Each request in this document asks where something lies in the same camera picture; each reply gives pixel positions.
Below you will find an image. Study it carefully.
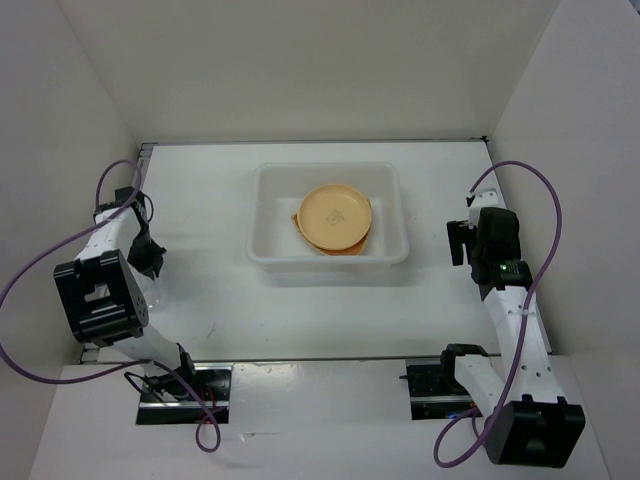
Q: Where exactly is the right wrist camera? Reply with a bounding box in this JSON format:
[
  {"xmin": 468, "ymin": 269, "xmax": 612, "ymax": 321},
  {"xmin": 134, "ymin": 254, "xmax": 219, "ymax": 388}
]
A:
[{"xmin": 466, "ymin": 188, "xmax": 501, "ymax": 228}]

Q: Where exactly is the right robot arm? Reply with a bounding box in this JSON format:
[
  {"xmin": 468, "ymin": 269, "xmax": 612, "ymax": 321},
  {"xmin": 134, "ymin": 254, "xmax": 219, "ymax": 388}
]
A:
[{"xmin": 436, "ymin": 206, "xmax": 586, "ymax": 469}]

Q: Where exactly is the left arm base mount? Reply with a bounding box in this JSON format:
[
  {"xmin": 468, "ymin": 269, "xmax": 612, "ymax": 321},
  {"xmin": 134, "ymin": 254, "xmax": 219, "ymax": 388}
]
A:
[{"xmin": 123, "ymin": 363, "xmax": 233, "ymax": 426}]

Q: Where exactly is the purple cable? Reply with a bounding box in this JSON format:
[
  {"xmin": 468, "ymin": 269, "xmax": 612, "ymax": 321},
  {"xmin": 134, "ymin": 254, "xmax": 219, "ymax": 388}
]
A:
[
  {"xmin": 432, "ymin": 160, "xmax": 563, "ymax": 469},
  {"xmin": 0, "ymin": 159, "xmax": 226, "ymax": 454}
]

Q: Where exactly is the white plastic bin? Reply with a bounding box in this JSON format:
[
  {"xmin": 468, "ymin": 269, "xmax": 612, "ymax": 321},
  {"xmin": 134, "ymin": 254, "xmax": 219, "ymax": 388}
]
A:
[{"xmin": 246, "ymin": 162, "xmax": 410, "ymax": 286}]

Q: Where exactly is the tan plate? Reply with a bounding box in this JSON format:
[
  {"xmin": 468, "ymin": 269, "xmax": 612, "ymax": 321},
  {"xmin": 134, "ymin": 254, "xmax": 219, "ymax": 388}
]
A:
[
  {"xmin": 297, "ymin": 184, "xmax": 368, "ymax": 250},
  {"xmin": 291, "ymin": 198, "xmax": 373, "ymax": 256}
]

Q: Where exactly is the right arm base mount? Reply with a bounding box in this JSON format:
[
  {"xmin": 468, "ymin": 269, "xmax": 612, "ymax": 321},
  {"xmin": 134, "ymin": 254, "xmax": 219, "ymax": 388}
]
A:
[{"xmin": 400, "ymin": 357, "xmax": 475, "ymax": 421}]

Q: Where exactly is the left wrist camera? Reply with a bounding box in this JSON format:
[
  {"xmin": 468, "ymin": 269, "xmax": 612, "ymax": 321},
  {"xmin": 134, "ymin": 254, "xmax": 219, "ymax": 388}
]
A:
[{"xmin": 114, "ymin": 186, "xmax": 147, "ymax": 217}]

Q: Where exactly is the clear glass cup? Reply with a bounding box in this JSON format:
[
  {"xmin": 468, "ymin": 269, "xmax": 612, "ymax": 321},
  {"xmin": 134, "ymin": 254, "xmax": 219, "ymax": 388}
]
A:
[{"xmin": 133, "ymin": 270, "xmax": 162, "ymax": 305}]

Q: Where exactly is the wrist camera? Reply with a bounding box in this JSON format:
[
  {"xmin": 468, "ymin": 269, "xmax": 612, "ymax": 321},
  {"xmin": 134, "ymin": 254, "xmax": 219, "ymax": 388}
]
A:
[
  {"xmin": 466, "ymin": 188, "xmax": 501, "ymax": 228},
  {"xmin": 114, "ymin": 186, "xmax": 147, "ymax": 217}
]

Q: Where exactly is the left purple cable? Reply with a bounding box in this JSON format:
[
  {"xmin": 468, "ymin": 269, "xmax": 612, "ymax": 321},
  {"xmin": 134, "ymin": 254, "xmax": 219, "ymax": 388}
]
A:
[{"xmin": 0, "ymin": 159, "xmax": 226, "ymax": 454}]

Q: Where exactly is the woven bamboo basket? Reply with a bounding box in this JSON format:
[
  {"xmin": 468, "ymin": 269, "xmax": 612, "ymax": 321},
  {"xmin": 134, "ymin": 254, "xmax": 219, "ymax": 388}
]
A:
[{"xmin": 291, "ymin": 213, "xmax": 370, "ymax": 256}]

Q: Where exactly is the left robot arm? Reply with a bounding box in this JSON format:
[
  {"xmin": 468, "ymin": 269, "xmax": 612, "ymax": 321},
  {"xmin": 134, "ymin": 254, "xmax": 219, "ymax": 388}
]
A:
[{"xmin": 53, "ymin": 187, "xmax": 199, "ymax": 400}]

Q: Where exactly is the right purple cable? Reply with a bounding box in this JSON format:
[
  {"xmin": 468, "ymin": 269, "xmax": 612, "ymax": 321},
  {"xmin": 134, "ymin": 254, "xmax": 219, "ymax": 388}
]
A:
[{"xmin": 432, "ymin": 160, "xmax": 563, "ymax": 469}]

